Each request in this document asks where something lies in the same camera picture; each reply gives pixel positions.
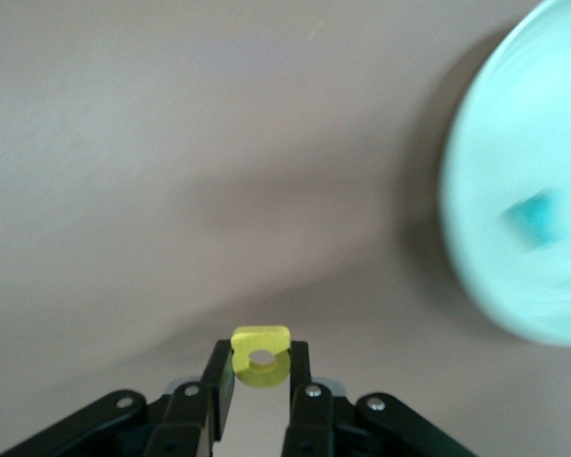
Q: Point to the brown table cover sheet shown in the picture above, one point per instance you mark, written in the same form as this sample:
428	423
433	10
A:
124	143

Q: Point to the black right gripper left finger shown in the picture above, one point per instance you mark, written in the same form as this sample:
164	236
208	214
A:
181	419

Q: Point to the light green plate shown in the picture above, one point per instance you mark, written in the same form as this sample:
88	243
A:
528	119

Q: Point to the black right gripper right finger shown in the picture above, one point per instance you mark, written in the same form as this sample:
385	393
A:
314	423

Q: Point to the teal foam letter y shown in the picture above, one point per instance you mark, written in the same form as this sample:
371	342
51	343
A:
537	219

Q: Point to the yellow foam letter a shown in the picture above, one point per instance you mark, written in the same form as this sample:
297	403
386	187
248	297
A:
261	335

